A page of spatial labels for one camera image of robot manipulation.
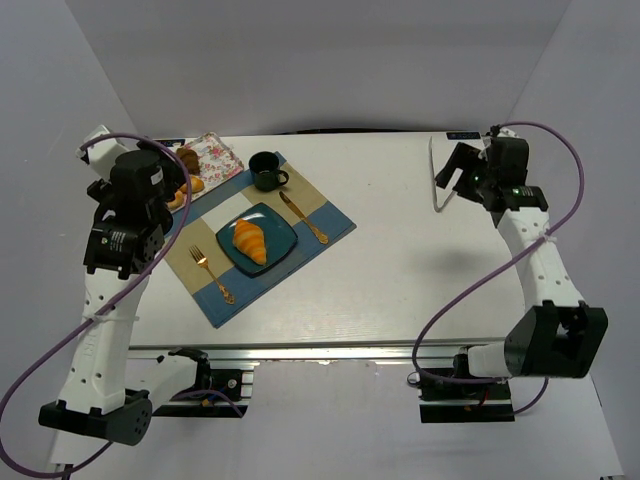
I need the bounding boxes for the metal serving tongs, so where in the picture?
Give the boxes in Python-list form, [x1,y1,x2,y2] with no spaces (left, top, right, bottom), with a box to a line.
[428,135,459,214]

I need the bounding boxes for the floral serving tray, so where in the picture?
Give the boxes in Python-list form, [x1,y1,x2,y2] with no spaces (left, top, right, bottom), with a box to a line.
[164,132,245,202]

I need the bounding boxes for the golden croissant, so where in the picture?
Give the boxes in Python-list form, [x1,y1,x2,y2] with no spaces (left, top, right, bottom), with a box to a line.
[232,218,267,266]

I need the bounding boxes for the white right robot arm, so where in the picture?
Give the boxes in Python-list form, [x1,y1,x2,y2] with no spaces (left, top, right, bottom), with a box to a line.
[435,137,608,380]

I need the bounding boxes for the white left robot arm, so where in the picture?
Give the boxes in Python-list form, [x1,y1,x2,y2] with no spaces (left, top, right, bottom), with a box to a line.
[38,150,184,446]

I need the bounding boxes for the small golden bread roll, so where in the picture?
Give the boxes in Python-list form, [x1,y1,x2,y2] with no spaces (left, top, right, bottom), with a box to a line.
[180,175,205,194]

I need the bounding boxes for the brown chocolate pastry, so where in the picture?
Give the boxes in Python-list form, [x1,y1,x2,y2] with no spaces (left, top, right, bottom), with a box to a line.
[176,147,200,175]

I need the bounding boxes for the gold fork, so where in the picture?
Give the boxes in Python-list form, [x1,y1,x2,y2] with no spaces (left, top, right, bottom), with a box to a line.
[189,245,235,305]

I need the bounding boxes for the dark green mug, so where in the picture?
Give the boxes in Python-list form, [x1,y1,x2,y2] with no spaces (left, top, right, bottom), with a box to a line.
[249,151,289,192]

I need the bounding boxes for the blue and beige placemat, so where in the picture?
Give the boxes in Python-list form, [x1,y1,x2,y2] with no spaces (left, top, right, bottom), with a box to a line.
[164,171,330,329]

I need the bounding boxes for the teal square plate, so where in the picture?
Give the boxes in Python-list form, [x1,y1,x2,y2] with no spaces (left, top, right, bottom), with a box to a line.
[216,203,298,277]

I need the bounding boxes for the gold butter knife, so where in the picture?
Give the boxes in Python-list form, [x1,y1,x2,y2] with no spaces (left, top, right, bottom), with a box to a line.
[279,191,329,245]

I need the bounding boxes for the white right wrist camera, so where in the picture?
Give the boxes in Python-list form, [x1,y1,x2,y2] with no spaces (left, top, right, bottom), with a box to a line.
[483,125,523,151]

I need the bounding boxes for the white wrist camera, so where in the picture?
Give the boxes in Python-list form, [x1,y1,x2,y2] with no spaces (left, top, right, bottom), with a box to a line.
[483,125,523,151]
[76,138,130,181]

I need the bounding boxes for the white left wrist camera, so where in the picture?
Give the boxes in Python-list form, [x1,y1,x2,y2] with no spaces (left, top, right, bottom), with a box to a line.
[76,138,130,181]

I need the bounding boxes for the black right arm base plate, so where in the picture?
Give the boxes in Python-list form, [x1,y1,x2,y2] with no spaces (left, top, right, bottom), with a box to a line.
[417,374,515,424]

